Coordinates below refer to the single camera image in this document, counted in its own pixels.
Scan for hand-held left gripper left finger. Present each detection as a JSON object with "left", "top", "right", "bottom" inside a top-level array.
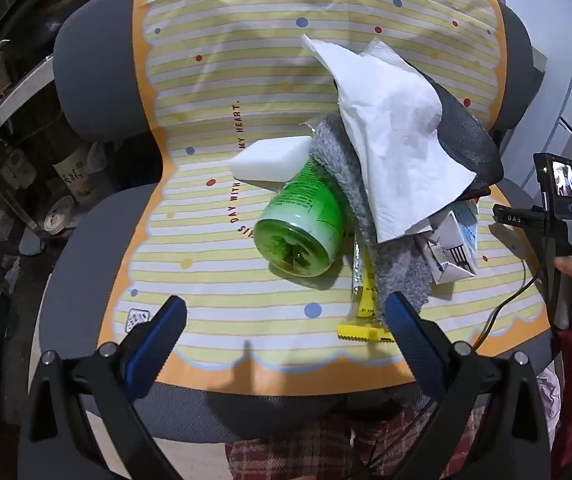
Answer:
[{"left": 18, "top": 296, "right": 187, "bottom": 480}]

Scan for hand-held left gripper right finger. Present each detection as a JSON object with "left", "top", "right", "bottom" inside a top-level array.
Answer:
[{"left": 385, "top": 291, "right": 552, "bottom": 480}]

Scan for yellow sachet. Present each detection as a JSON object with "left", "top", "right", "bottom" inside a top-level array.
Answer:
[{"left": 337, "top": 252, "right": 395, "bottom": 346}]

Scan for white carton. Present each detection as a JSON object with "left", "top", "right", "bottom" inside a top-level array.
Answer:
[{"left": 416, "top": 200, "right": 479, "bottom": 286}]

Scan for green plastic bottle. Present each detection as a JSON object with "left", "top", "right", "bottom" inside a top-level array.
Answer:
[{"left": 255, "top": 152, "right": 349, "bottom": 278}]

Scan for waste bin with pink bag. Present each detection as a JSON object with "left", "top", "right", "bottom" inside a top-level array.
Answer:
[{"left": 536, "top": 367, "right": 562, "bottom": 413}]

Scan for grey fuzzy cloth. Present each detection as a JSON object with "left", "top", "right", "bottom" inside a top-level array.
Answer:
[{"left": 311, "top": 112, "right": 434, "bottom": 321}]

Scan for white paper towel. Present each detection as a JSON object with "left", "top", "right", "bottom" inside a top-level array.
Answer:
[{"left": 300, "top": 34, "right": 477, "bottom": 243}]

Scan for white foam block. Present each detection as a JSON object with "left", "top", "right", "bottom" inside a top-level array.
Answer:
[{"left": 229, "top": 136, "right": 314, "bottom": 184}]

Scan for person's plaid pants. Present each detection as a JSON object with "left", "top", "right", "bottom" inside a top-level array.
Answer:
[{"left": 225, "top": 400, "right": 491, "bottom": 480}]

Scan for white labelled jar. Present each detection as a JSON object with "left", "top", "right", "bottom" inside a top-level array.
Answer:
[{"left": 53, "top": 152, "right": 97, "bottom": 201}]

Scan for curved metal shelf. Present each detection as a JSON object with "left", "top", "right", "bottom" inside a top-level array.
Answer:
[{"left": 0, "top": 52, "right": 67, "bottom": 171}]

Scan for grey fabric chair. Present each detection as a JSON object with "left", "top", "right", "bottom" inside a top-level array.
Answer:
[{"left": 28, "top": 0, "right": 559, "bottom": 443}]

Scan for yellow striped dotted mat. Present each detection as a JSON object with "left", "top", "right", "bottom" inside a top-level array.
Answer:
[{"left": 101, "top": 0, "right": 551, "bottom": 396}]

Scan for black cable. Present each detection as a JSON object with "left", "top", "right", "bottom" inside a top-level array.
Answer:
[{"left": 473, "top": 237, "right": 556, "bottom": 356}]

